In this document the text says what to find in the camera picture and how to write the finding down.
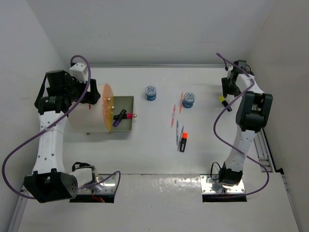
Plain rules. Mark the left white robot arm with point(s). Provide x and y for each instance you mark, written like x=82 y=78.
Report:
x=49 y=181

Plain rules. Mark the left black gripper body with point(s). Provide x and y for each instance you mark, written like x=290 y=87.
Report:
x=74 y=88

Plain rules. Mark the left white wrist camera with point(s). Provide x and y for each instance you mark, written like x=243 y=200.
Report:
x=78 y=70

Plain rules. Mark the metal base plate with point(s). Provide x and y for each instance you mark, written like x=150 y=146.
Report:
x=104 y=188
x=211 y=187

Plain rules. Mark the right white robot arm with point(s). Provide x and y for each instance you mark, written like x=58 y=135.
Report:
x=252 y=116

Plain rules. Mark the yellow highlighter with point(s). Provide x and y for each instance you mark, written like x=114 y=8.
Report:
x=224 y=103

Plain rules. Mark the round drawer cabinet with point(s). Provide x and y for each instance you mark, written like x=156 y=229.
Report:
x=87 y=118

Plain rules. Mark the right grey pen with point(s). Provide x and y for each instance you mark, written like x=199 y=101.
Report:
x=180 y=138

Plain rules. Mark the pink highlighter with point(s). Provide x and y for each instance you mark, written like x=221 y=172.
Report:
x=128 y=116

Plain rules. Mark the upper red pen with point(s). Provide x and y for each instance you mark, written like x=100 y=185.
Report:
x=181 y=103

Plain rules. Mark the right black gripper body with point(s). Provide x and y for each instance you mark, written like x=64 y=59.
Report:
x=229 y=87

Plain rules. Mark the purple highlighter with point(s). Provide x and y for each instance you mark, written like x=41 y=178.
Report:
x=118 y=118

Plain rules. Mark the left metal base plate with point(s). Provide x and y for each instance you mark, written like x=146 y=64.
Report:
x=104 y=188

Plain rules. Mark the blue tape jar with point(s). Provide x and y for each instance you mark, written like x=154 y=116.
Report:
x=188 y=100
x=150 y=92

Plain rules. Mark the beige drawer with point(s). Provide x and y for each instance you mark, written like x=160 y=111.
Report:
x=120 y=103

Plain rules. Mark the red pen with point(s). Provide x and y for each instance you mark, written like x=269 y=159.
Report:
x=173 y=115
x=181 y=103

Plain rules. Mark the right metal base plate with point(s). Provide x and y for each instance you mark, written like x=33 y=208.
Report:
x=211 y=187

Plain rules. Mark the left blue pen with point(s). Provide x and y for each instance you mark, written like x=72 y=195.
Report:
x=177 y=132

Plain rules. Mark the lower red pen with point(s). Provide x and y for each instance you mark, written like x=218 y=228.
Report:
x=173 y=115

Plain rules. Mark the orange highlighter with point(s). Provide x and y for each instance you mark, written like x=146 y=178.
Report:
x=183 y=142

